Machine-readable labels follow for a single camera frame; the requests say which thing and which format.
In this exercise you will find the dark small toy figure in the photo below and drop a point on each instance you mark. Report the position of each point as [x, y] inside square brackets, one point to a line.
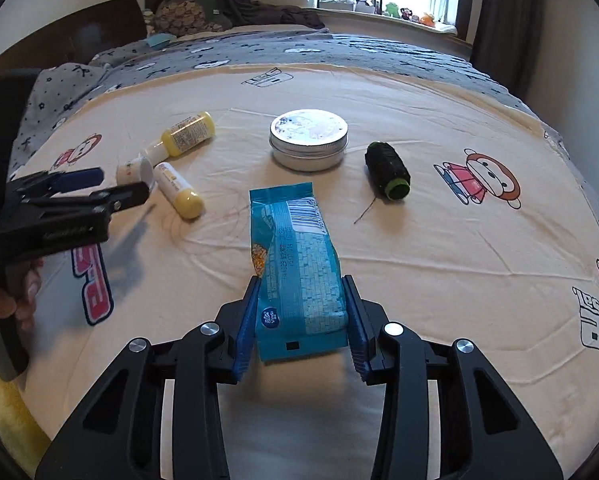
[405, 13]

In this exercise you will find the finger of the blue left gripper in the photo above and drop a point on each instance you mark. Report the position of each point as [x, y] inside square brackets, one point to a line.
[121, 197]
[69, 181]

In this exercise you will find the yellow bottle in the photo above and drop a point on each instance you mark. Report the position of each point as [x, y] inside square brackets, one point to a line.
[177, 190]
[181, 138]

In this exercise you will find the teal small book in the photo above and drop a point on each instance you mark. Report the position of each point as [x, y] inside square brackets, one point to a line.
[159, 41]

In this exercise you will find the green frog toy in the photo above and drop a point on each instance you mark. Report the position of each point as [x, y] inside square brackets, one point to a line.
[392, 10]

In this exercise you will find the person's left hand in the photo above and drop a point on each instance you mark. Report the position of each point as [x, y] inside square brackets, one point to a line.
[23, 308]

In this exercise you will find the orange toy figure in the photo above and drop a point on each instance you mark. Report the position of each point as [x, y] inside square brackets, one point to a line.
[427, 20]

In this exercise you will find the dark wooden headboard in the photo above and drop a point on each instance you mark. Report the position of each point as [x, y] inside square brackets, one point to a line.
[78, 36]

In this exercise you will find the brown patterned pillow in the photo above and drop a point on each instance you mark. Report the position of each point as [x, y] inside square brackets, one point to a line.
[187, 17]

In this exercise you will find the black thread spool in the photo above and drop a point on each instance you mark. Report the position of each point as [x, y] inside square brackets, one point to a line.
[388, 176]

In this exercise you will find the dark curtain right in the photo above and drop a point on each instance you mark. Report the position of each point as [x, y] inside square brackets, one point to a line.
[504, 36]

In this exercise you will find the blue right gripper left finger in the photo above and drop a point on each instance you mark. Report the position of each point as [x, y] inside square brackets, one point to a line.
[244, 339]

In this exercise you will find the grey patterned duvet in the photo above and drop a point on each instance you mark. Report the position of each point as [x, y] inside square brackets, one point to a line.
[279, 55]

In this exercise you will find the yellow fluffy rug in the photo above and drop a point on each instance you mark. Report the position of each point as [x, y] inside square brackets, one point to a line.
[20, 434]

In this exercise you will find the blue snack wrapper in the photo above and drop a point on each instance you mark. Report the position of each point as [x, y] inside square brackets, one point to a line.
[301, 308]

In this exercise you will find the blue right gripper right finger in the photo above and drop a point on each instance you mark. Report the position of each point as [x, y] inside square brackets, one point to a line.
[358, 338]

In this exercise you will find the cream cartoon print bed sheet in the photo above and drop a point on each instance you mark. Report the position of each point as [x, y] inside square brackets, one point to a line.
[313, 418]

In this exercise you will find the round silver tin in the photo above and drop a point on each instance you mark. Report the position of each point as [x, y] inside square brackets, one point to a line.
[308, 140]

